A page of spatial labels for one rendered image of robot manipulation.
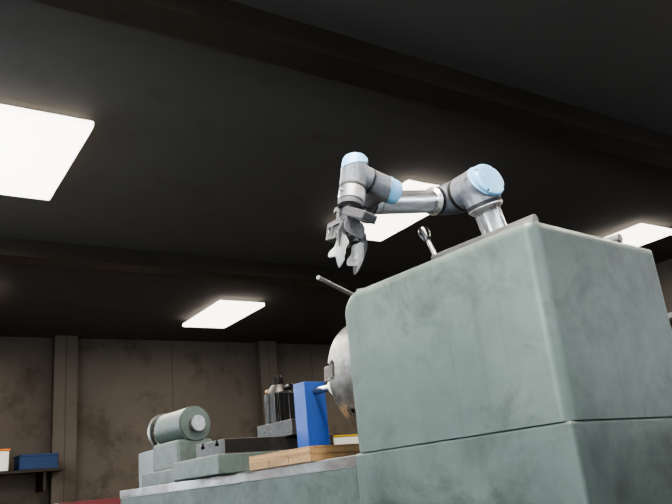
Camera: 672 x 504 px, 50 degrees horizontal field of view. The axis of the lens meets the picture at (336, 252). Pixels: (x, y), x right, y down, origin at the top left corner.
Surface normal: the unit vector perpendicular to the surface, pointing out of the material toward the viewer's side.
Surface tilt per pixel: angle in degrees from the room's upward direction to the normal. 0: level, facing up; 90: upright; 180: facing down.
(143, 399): 90
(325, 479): 90
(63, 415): 90
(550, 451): 90
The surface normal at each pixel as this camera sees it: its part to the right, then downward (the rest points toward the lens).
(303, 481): -0.78, -0.12
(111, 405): 0.54, -0.32
